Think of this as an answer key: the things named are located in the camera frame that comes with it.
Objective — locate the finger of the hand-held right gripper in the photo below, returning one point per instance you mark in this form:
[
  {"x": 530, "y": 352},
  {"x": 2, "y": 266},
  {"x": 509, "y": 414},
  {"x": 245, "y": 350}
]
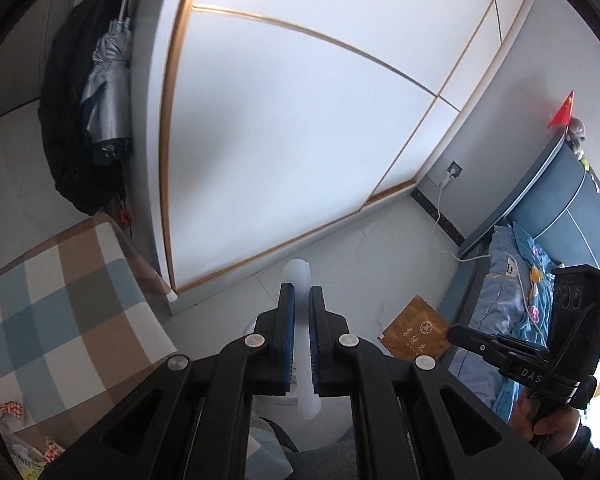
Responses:
[
  {"x": 515, "y": 355},
  {"x": 480, "y": 339}
]

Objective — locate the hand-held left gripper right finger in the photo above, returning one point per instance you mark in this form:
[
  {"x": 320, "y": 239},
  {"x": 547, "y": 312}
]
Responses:
[{"x": 320, "y": 355}]

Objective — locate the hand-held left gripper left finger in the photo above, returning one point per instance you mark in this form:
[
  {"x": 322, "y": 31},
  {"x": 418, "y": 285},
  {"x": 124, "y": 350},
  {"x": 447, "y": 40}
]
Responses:
[{"x": 284, "y": 350}]

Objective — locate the brown paper packet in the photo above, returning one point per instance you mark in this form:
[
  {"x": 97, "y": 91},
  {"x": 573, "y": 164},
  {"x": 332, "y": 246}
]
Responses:
[{"x": 412, "y": 330}]

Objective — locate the white plastic tube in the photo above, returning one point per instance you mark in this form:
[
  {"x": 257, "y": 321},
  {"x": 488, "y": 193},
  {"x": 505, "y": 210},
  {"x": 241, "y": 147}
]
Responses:
[{"x": 297, "y": 272}]

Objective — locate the person's right hand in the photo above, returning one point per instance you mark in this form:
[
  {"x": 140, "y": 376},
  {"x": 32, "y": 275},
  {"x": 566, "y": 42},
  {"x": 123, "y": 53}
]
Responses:
[{"x": 562, "y": 430}]

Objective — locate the blue floral bedding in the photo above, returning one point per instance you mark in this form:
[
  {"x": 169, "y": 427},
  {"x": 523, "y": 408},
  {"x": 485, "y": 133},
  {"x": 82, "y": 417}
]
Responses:
[{"x": 505, "y": 290}]

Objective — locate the person's grey trousers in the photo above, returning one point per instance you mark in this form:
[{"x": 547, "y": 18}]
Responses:
[{"x": 325, "y": 465}]

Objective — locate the black baseboard strip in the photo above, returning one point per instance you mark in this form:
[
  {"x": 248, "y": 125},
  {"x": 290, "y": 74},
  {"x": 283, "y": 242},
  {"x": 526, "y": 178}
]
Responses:
[{"x": 437, "y": 215}]

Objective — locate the grey plush toy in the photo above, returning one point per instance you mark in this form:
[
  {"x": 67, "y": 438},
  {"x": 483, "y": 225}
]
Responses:
[{"x": 576, "y": 135}]

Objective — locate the orange object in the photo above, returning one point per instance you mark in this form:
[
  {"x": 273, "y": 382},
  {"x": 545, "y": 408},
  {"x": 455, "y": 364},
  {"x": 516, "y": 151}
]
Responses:
[{"x": 125, "y": 216}]

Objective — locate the small red flag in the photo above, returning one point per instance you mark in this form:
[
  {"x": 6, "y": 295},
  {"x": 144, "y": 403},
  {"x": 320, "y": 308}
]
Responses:
[{"x": 564, "y": 110}]

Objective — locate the checkered tablecloth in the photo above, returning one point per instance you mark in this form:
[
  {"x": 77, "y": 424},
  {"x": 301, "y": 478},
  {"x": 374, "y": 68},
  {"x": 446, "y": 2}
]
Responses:
[{"x": 70, "y": 310}]

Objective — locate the white wardrobe with gold trim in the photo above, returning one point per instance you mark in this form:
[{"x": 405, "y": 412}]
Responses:
[{"x": 305, "y": 110}]

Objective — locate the yellow printed plastic bag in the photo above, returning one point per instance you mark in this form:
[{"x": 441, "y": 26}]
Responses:
[{"x": 27, "y": 460}]

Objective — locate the silver folded umbrella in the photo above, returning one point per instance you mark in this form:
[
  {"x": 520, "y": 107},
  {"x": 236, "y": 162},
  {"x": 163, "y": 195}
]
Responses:
[{"x": 107, "y": 100}]

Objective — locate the black hanging bag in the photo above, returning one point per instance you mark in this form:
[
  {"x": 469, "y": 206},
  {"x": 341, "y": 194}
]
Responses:
[{"x": 65, "y": 135}]

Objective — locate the grey door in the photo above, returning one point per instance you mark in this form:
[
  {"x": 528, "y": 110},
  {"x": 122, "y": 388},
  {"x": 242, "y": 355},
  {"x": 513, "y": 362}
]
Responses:
[{"x": 20, "y": 50}]

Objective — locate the wall outlet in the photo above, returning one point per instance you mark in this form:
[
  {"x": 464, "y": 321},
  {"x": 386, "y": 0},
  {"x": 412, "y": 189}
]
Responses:
[{"x": 453, "y": 170}]

